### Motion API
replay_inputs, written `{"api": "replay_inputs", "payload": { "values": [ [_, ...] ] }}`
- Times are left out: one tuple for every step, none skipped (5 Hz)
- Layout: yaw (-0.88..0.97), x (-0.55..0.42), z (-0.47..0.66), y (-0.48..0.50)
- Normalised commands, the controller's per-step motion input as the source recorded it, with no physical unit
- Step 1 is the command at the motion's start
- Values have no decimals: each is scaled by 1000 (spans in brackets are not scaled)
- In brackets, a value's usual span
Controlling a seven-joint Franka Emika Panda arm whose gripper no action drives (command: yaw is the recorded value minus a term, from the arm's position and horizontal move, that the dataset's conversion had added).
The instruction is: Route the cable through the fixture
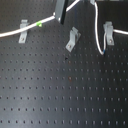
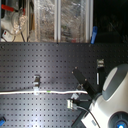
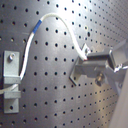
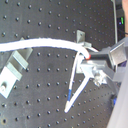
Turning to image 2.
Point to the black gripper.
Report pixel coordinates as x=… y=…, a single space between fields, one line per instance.
x=85 y=86

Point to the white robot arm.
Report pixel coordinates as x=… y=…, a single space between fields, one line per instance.
x=107 y=108

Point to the black perforated board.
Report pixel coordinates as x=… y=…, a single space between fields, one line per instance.
x=54 y=63

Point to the clear plastic sheet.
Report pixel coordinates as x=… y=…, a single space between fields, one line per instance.
x=60 y=20

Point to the blue object bottom left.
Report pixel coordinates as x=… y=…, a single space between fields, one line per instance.
x=2 y=120

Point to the red white cluttered equipment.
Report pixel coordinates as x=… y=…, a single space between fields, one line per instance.
x=15 y=20

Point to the metal cable clip right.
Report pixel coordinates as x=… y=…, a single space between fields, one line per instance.
x=100 y=71

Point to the metal cable clip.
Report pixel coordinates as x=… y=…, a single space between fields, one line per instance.
x=100 y=71
x=36 y=84

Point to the metal cable clip left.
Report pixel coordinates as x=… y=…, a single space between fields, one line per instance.
x=36 y=84

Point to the blue clamp handle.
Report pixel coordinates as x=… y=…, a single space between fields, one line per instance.
x=94 y=34

